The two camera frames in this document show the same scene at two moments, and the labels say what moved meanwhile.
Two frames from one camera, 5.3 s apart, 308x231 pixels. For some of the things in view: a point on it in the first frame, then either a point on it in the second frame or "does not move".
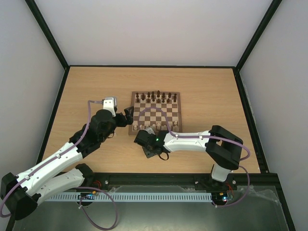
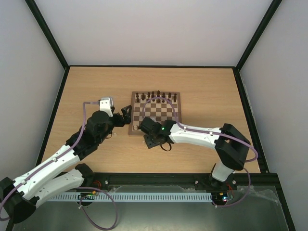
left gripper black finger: (129, 114) does not move
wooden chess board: (160, 110) does not move
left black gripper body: (121, 123) does not move
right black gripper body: (143, 138) -> (149, 141)
